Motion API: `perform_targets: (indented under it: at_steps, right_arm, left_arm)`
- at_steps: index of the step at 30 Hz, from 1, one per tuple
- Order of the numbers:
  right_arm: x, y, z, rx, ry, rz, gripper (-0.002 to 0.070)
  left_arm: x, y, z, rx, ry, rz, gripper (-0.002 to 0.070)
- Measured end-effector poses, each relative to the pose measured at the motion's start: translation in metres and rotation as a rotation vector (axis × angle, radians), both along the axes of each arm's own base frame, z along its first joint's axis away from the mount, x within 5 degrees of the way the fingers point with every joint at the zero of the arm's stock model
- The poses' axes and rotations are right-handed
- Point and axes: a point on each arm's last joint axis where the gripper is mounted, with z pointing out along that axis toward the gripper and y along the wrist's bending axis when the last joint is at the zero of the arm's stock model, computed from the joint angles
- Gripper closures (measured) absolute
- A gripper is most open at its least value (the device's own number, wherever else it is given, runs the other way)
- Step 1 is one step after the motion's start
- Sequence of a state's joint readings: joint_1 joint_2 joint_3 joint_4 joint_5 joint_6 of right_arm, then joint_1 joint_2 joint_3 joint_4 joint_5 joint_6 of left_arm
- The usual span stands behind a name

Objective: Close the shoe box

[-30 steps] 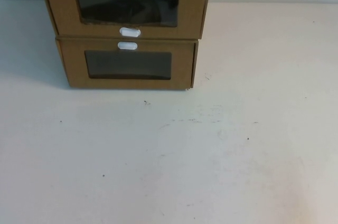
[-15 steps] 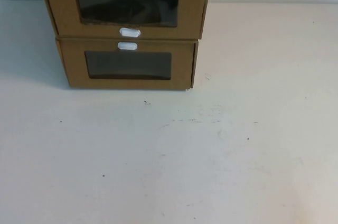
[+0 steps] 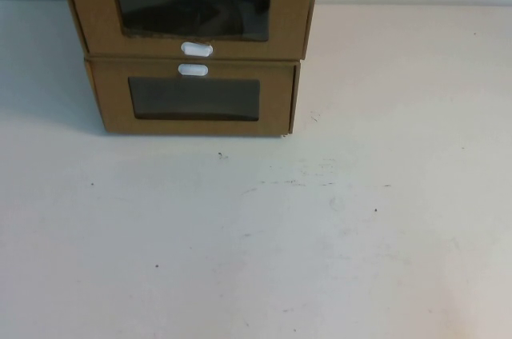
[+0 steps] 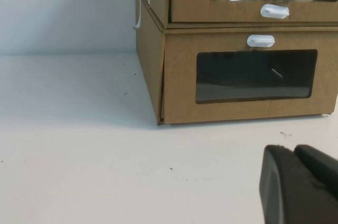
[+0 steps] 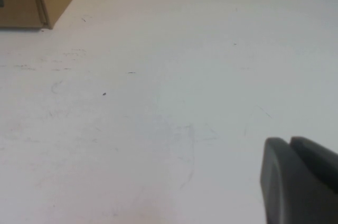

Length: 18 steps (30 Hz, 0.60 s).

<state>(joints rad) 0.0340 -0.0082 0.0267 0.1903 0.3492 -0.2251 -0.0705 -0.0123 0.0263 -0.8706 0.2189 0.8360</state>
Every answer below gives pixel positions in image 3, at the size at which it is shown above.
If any cardboard drawer with window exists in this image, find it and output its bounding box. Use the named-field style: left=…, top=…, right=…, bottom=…
left=89, top=60, right=296, bottom=135
left=62, top=0, right=317, bottom=60

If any white plastic drawer handle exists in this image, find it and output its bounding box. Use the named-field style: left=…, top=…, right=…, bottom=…
left=180, top=40, right=214, bottom=57
left=178, top=62, right=210, bottom=77

